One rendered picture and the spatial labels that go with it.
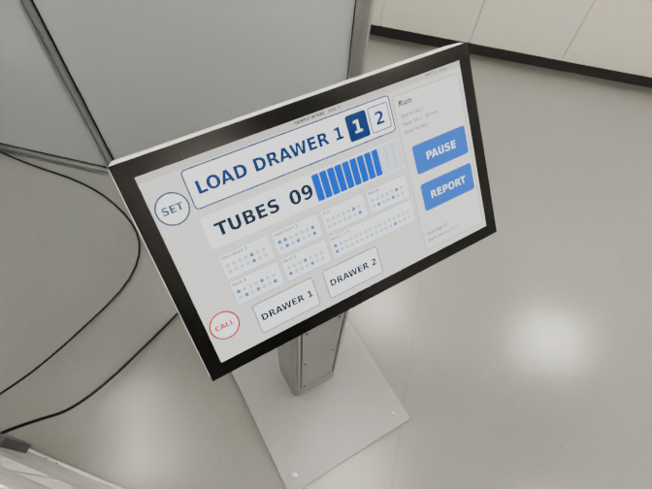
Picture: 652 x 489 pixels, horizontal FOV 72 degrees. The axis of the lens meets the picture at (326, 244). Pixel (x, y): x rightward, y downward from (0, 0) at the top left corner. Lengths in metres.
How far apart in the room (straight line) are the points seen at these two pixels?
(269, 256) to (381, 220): 0.18
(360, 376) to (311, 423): 0.22
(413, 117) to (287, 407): 1.13
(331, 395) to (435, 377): 0.38
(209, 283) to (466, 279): 1.43
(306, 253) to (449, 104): 0.31
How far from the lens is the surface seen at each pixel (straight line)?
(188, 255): 0.58
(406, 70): 0.68
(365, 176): 0.65
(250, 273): 0.61
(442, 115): 0.71
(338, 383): 1.60
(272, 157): 0.59
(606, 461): 1.89
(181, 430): 1.66
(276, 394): 1.60
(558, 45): 2.87
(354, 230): 0.65
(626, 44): 2.94
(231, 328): 0.63
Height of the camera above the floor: 1.59
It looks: 58 degrees down
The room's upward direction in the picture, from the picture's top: 6 degrees clockwise
